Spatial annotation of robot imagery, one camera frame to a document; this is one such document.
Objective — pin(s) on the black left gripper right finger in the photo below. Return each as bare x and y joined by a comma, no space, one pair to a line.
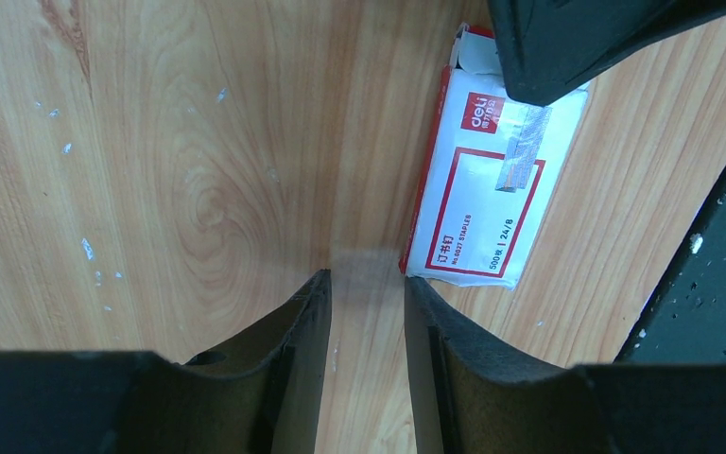
472,392

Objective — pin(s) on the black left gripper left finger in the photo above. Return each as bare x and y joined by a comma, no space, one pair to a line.
256,392

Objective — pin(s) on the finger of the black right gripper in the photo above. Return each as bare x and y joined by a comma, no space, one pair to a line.
549,48

